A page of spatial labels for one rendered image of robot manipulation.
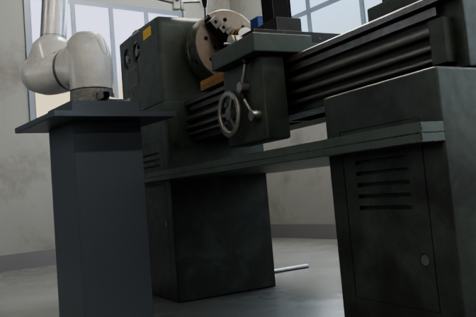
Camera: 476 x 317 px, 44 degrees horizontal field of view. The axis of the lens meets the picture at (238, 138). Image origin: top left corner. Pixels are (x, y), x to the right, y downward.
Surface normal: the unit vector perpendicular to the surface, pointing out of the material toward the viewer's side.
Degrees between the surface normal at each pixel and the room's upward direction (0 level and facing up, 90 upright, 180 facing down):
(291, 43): 90
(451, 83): 90
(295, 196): 90
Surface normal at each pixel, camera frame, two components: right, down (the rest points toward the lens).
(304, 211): -0.81, 0.02
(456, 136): 0.47, -0.11
